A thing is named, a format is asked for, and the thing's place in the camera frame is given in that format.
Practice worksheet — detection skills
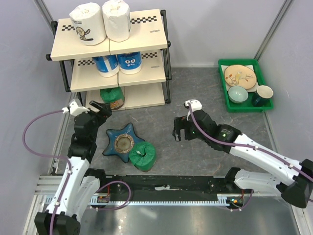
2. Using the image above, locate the dark green white-lined cup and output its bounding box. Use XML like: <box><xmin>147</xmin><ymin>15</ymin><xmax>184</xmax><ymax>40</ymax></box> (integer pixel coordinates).
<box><xmin>251</xmin><ymin>85</ymin><xmax>274</xmax><ymax>107</ymax></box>

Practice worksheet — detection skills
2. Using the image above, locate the slotted cable duct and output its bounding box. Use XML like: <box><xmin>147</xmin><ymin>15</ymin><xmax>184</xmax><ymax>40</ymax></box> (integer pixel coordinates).
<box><xmin>89</xmin><ymin>195</ymin><xmax>239</xmax><ymax>207</ymax></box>

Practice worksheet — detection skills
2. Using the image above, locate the beige three-tier shelf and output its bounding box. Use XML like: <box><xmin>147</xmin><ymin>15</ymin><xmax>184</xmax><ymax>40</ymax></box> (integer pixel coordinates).
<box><xmin>46</xmin><ymin>9</ymin><xmax>172</xmax><ymax>109</ymax></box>

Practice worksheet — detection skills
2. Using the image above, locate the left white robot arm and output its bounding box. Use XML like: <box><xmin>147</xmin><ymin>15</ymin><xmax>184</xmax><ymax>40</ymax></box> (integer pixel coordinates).
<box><xmin>34</xmin><ymin>99</ymin><xmax>112</xmax><ymax>235</ymax></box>

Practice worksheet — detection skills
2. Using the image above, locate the plain white roll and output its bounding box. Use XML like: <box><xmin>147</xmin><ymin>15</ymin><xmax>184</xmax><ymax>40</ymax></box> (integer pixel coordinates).
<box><xmin>102</xmin><ymin>0</ymin><xmax>131</xmax><ymax>42</ymax></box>

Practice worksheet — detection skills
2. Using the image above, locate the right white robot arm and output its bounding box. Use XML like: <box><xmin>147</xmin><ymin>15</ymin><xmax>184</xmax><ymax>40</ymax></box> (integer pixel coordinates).
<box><xmin>172</xmin><ymin>110</ymin><xmax>313</xmax><ymax>208</ymax></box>

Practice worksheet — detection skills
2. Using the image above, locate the blue star-shaped dish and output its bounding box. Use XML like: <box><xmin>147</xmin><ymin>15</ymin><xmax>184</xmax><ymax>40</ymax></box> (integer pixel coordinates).
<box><xmin>102</xmin><ymin>123</ymin><xmax>145</xmax><ymax>163</ymax></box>

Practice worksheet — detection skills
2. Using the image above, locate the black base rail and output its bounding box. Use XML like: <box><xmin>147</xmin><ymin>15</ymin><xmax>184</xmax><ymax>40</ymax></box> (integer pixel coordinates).
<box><xmin>79</xmin><ymin>174</ymin><xmax>245</xmax><ymax>204</ymax></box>

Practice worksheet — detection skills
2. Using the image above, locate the celadon ceramic bowl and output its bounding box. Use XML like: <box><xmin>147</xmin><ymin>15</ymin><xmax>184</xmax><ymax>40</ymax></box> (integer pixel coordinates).
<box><xmin>228</xmin><ymin>86</ymin><xmax>248</xmax><ymax>103</ymax></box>

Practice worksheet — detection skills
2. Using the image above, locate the blue roll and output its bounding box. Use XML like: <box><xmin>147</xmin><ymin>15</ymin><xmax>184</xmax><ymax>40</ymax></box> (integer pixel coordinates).
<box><xmin>117</xmin><ymin>52</ymin><xmax>142</xmax><ymax>74</ymax></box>
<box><xmin>93</xmin><ymin>55</ymin><xmax>120</xmax><ymax>77</ymax></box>

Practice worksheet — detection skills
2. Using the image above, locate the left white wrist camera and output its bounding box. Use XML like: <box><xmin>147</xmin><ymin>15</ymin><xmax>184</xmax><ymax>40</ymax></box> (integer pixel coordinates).
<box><xmin>62</xmin><ymin>98</ymin><xmax>89</xmax><ymax>117</ymax></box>

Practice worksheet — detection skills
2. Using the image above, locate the bird-painted ceramic plate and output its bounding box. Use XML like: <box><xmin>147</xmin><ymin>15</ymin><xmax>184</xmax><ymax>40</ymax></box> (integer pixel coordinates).
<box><xmin>224</xmin><ymin>65</ymin><xmax>257</xmax><ymax>90</ymax></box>

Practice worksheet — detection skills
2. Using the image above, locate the white cartoon-print roll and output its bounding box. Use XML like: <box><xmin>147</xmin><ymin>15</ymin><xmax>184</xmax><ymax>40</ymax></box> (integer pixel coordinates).
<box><xmin>69</xmin><ymin>2</ymin><xmax>107</xmax><ymax>46</ymax></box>

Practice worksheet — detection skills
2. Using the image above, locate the green roll front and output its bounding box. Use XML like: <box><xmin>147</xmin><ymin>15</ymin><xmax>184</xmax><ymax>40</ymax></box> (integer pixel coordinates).
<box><xmin>129</xmin><ymin>141</ymin><xmax>157</xmax><ymax>172</ymax></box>

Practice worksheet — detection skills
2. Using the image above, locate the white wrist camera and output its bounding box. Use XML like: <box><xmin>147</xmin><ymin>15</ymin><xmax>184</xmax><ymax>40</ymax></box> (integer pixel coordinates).
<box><xmin>62</xmin><ymin>98</ymin><xmax>89</xmax><ymax>117</ymax></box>
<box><xmin>184</xmin><ymin>99</ymin><xmax>202</xmax><ymax>112</ymax></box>

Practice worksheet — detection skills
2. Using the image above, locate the green roll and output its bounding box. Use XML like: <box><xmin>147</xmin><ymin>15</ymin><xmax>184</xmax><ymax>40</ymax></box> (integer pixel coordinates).
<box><xmin>129</xmin><ymin>141</ymin><xmax>157</xmax><ymax>172</ymax></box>
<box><xmin>100</xmin><ymin>87</ymin><xmax>125</xmax><ymax>110</ymax></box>

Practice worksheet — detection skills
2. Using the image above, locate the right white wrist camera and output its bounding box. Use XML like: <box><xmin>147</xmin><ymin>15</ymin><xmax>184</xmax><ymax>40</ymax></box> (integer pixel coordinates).
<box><xmin>184</xmin><ymin>99</ymin><xmax>202</xmax><ymax>112</ymax></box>

